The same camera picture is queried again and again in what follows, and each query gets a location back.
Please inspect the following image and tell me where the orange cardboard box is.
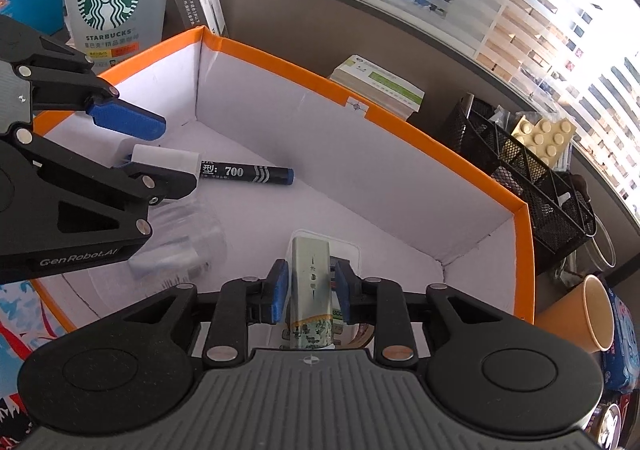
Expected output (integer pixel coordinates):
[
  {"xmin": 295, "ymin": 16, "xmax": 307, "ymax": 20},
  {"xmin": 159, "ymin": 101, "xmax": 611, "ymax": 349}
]
[{"xmin": 29, "ymin": 25, "xmax": 536, "ymax": 358}]

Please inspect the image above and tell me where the yellow building block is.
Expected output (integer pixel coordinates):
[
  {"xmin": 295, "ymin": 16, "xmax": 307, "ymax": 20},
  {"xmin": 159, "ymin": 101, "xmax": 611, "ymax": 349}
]
[{"xmin": 511, "ymin": 116, "xmax": 576, "ymax": 168}]

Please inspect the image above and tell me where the green white rectangular tube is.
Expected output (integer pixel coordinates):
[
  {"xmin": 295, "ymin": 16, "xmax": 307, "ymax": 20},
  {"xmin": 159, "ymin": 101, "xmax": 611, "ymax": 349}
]
[{"xmin": 282, "ymin": 231, "xmax": 335, "ymax": 350}]

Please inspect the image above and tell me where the white power adapter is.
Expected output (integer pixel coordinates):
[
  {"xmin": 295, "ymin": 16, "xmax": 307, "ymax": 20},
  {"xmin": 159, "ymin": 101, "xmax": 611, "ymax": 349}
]
[{"xmin": 124, "ymin": 144, "xmax": 202, "ymax": 178}]

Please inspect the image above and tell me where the colourful anime desk mat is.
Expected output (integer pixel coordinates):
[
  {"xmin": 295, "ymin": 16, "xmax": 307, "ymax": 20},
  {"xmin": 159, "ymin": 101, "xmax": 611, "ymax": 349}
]
[{"xmin": 0, "ymin": 281, "xmax": 65, "ymax": 449}]

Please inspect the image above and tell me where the black marker pen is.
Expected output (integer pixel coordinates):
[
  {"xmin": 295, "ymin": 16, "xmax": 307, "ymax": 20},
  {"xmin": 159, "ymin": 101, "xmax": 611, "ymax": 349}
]
[{"xmin": 200, "ymin": 161, "xmax": 295, "ymax": 185}]

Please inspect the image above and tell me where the green white box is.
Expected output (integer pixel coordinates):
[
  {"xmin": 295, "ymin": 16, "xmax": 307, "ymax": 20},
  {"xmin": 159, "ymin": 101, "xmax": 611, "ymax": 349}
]
[{"xmin": 330, "ymin": 54, "xmax": 424, "ymax": 119}]

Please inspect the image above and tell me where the blue patterned pouch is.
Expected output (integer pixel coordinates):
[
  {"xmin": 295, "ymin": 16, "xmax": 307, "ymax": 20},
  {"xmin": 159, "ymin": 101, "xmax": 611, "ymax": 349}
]
[{"xmin": 601, "ymin": 287, "xmax": 639, "ymax": 394}]

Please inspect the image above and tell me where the paper cup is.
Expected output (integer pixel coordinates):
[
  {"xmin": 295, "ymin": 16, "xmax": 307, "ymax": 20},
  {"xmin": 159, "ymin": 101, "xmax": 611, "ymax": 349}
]
[{"xmin": 535, "ymin": 275, "xmax": 614, "ymax": 354}]

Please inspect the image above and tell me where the black mesh organizer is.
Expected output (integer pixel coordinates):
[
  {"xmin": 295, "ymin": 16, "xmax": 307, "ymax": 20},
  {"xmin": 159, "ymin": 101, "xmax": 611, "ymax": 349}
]
[{"xmin": 436, "ymin": 98, "xmax": 597, "ymax": 274}]

